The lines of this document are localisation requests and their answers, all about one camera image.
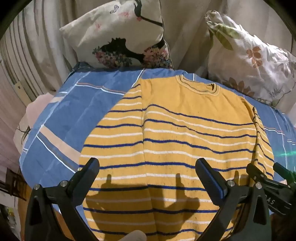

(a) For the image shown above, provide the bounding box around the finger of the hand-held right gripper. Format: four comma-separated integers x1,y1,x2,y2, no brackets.
246,163,281,188
273,162,296,186

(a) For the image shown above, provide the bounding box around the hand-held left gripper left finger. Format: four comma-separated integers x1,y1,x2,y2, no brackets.
24,157,100,241

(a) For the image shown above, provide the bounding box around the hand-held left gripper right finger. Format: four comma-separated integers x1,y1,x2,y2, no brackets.
195,158,272,241

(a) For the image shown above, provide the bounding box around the yellow striped sweater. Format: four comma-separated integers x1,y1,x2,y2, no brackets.
79,75,275,241

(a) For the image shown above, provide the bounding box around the blue striped bed sheet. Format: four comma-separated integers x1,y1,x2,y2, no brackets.
19,67,296,232

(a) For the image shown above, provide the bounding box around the dark wooden furniture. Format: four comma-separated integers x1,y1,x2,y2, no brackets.
4,167,31,201

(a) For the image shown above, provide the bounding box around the pink cloth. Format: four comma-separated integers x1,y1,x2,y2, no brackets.
26,92,63,124

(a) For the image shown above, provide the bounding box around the leaf print pillow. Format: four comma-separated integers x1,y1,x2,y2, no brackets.
205,10,296,109

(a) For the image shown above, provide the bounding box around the beige curtain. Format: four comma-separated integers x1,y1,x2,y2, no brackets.
0,0,266,98

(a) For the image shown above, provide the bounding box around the tree print pillow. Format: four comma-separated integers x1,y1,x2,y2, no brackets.
59,0,174,69

